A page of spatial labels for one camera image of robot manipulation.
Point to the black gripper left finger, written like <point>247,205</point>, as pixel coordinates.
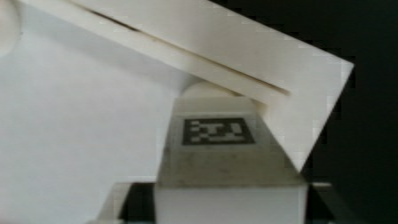
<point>128,207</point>

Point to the white table leg with tag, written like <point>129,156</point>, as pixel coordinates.
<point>227,181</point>

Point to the white L-shaped obstacle fence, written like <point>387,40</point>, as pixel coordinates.
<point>229,50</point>

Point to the white square tabletop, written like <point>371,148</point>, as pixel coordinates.
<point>88,80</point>

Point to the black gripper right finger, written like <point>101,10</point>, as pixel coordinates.
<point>327,210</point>

